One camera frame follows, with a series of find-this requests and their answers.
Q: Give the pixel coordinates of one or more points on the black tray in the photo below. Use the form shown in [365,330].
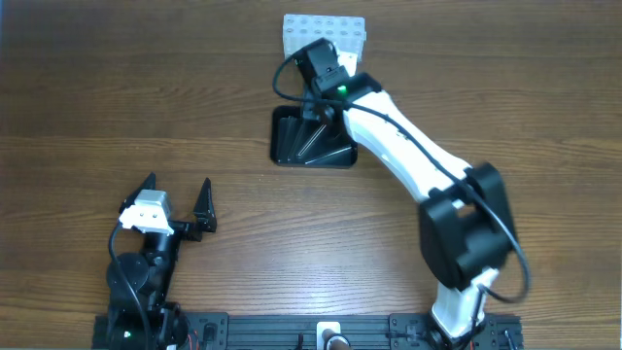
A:
[335,138]

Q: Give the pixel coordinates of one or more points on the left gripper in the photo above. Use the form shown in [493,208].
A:
[194,230]

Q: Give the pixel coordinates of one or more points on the clear test tube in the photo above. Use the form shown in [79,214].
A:
[330,155]
[296,141]
[311,141]
[284,141]

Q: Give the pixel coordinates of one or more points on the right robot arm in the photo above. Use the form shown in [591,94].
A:
[403,146]

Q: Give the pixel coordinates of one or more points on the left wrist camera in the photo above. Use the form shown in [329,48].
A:
[147,213]

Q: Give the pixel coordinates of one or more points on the mounting rail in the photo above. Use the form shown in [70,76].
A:
[272,333]

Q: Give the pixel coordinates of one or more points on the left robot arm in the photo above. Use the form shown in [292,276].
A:
[141,277]

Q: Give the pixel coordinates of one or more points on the white test tube rack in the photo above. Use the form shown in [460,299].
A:
[301,29]

